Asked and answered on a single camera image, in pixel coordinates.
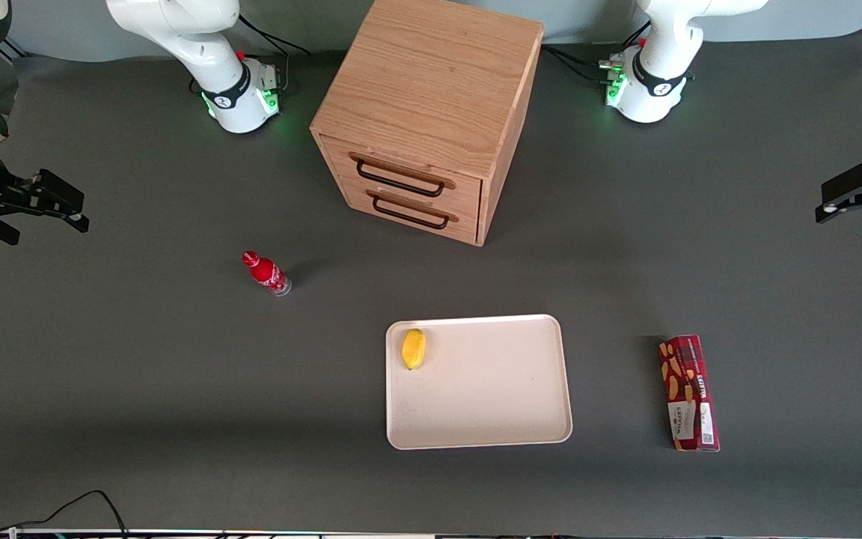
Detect red soda bottle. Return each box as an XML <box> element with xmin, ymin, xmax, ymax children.
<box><xmin>242</xmin><ymin>250</ymin><xmax>293</xmax><ymax>298</ymax></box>

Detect black left base cable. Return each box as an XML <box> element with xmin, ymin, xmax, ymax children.
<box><xmin>542</xmin><ymin>45</ymin><xmax>620</xmax><ymax>85</ymax></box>

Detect wooden drawer front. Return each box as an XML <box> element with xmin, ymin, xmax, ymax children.
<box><xmin>341</xmin><ymin>180</ymin><xmax>481</xmax><ymax>245</ymax></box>
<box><xmin>320</xmin><ymin>136</ymin><xmax>484</xmax><ymax>219</ymax></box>

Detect cream plastic tray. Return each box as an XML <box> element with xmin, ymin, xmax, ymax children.
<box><xmin>385</xmin><ymin>314</ymin><xmax>574</xmax><ymax>451</ymax></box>

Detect yellow lemon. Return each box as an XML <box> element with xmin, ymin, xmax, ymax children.
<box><xmin>401</xmin><ymin>329</ymin><xmax>427</xmax><ymax>371</ymax></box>

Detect black drawer handle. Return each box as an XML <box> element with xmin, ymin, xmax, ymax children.
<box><xmin>355</xmin><ymin>159</ymin><xmax>447</xmax><ymax>199</ymax></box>
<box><xmin>371</xmin><ymin>195</ymin><xmax>451</xmax><ymax>231</ymax></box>

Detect red cookie box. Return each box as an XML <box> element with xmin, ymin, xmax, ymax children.
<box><xmin>658</xmin><ymin>334</ymin><xmax>722</xmax><ymax>453</ymax></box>

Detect dark grey table mat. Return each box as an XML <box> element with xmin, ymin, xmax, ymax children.
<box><xmin>0</xmin><ymin>26</ymin><xmax>862</xmax><ymax>537</ymax></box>

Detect thin black table edge cable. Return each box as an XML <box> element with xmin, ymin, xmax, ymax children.
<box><xmin>0</xmin><ymin>490</ymin><xmax>129</xmax><ymax>539</ymax></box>

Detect wooden drawer cabinet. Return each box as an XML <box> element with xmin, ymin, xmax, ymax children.
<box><xmin>310</xmin><ymin>0</ymin><xmax>545</xmax><ymax>248</ymax></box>

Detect black right base cable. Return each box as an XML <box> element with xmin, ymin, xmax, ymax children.
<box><xmin>239</xmin><ymin>15</ymin><xmax>312</xmax><ymax>58</ymax></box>

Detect black base cable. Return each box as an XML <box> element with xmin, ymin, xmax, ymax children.
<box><xmin>542</xmin><ymin>45</ymin><xmax>620</xmax><ymax>85</ymax></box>
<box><xmin>239</xmin><ymin>15</ymin><xmax>312</xmax><ymax>58</ymax></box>

